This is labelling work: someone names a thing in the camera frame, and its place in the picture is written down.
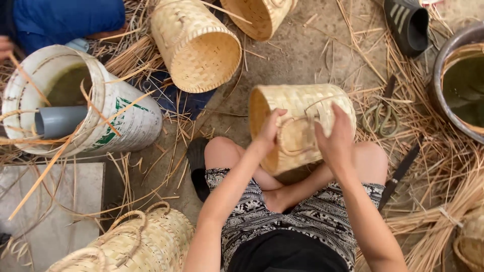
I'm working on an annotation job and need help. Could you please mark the light blue plastic item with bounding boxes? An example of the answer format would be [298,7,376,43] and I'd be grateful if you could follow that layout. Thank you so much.
[64,37,90,53]

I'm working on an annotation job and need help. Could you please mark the white flat board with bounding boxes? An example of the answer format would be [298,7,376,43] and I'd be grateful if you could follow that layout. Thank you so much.
[0,162,106,272]

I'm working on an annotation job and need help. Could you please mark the person's left hand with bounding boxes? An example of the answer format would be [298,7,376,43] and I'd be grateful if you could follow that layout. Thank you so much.
[256,108,288,152]

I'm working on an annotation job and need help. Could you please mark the tall woven bamboo basket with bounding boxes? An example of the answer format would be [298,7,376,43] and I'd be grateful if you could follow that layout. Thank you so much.
[150,0,243,94]

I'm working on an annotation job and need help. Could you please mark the person's left leg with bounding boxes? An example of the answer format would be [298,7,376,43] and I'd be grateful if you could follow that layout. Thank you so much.
[204,136,284,192]

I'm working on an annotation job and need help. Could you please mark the grey plastic pipe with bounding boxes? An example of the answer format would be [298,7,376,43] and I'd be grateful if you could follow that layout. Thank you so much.
[34,105,88,140]

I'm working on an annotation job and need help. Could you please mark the small woven bamboo basket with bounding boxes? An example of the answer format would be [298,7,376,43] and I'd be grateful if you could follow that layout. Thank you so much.
[452,210,484,272]

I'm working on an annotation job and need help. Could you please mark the plain black sandal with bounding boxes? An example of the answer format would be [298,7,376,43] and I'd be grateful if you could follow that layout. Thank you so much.
[186,137,211,203]

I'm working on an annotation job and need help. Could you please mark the loose bundle of bamboo strips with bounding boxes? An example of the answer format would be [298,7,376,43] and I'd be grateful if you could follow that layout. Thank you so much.
[104,36,165,79]

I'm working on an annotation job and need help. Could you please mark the tied bundle of bamboo strips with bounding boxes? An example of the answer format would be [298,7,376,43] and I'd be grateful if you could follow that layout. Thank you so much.
[385,169,484,272]

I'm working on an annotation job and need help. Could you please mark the person's leg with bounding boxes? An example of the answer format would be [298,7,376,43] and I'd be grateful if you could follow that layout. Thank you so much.
[204,136,284,192]
[262,141,389,214]

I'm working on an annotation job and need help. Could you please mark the blue cloth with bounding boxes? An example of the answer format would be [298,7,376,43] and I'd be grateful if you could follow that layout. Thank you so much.
[128,70,217,121]

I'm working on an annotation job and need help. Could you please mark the white plastic bucket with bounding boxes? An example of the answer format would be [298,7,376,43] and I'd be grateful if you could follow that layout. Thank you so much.
[2,44,163,158]

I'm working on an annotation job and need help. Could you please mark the black striped sandal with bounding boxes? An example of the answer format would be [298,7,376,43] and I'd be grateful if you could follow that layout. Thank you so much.
[383,0,430,58]

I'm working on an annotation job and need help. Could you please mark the long bamboo strip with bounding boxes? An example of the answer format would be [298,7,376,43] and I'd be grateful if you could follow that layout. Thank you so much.
[8,90,156,221]

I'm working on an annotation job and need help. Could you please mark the woven bamboo basket looped handles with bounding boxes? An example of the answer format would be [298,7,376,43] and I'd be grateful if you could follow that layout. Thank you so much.
[45,201,196,272]

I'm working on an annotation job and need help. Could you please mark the metal basin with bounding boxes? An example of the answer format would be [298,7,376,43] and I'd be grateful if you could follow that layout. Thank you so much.
[428,24,484,145]

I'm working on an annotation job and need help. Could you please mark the dark long knife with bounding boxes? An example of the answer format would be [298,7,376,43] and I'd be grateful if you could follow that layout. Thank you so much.
[378,135,424,212]

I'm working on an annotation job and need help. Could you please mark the woven bamboo basket with handle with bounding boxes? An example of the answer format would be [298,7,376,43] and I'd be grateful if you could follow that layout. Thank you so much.
[248,83,357,179]

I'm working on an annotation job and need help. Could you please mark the person's right hand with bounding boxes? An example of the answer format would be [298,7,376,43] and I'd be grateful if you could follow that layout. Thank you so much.
[314,103,356,177]

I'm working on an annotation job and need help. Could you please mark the person's right leg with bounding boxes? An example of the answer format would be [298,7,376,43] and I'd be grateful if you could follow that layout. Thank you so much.
[262,141,389,214]

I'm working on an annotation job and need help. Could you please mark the black shirt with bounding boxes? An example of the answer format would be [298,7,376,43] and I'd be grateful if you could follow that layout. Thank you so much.
[226,229,351,272]

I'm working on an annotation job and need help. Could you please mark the metal shears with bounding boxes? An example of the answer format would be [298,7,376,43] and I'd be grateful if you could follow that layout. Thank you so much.
[361,75,400,138]

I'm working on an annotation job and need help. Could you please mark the patterned black white shorts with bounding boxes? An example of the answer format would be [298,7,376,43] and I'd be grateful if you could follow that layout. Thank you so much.
[205,168,386,272]

